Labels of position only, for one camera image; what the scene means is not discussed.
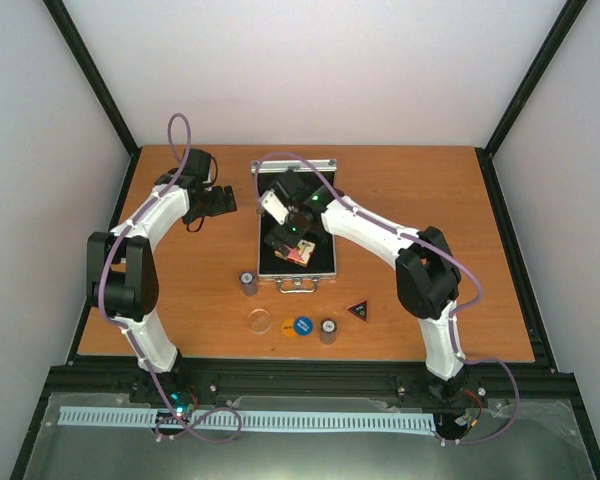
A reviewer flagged aluminium poker case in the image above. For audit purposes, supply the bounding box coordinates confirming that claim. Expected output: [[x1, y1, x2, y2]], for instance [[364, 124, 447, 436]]
[[251, 155, 337, 294]]

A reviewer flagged red playing card deck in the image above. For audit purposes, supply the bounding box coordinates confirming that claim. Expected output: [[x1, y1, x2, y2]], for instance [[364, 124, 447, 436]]
[[274, 240, 316, 267]]

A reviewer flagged brown black chip stack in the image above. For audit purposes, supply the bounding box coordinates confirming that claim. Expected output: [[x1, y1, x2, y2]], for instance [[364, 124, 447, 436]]
[[319, 318, 337, 345]]

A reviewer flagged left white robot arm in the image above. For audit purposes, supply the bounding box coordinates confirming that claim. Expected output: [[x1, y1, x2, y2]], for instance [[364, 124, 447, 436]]
[[86, 149, 237, 403]]

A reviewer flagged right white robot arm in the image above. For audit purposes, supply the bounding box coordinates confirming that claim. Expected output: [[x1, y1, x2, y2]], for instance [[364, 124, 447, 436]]
[[254, 169, 465, 405]]

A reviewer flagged chip stack in clear tube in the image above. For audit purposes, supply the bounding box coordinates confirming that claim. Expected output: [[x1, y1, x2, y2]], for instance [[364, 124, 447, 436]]
[[239, 271, 258, 296]]

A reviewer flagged clear round tube lid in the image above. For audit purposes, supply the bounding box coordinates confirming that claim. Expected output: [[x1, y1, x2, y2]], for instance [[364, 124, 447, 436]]
[[247, 308, 272, 334]]

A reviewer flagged orange round button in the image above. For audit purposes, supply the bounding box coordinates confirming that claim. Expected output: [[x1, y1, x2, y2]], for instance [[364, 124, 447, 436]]
[[281, 318, 297, 338]]

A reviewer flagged blue small blind button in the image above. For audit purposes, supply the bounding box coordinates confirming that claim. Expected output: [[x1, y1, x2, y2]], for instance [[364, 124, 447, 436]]
[[292, 316, 314, 336]]

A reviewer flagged black triangular dealer button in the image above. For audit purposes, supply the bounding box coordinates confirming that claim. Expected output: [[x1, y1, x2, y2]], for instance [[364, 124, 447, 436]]
[[346, 300, 369, 322]]

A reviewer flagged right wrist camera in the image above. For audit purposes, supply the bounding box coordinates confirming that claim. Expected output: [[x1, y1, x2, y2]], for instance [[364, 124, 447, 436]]
[[259, 189, 290, 225]]

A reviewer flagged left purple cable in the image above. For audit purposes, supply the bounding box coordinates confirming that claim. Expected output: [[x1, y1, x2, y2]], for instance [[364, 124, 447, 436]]
[[97, 112, 244, 444]]

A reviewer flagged purple cable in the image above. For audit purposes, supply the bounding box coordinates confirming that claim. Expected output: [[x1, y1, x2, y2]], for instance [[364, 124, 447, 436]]
[[97, 112, 244, 444], [253, 151, 521, 447]]

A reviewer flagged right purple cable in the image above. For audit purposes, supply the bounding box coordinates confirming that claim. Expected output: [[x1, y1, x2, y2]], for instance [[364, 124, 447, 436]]
[[253, 151, 521, 447]]

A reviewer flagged light blue cable duct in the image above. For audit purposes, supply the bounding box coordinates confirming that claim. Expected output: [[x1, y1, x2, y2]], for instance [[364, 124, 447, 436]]
[[57, 406, 436, 436]]

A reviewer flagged black aluminium frame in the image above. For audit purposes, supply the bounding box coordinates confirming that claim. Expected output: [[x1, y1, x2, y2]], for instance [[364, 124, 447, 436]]
[[11, 1, 600, 479]]

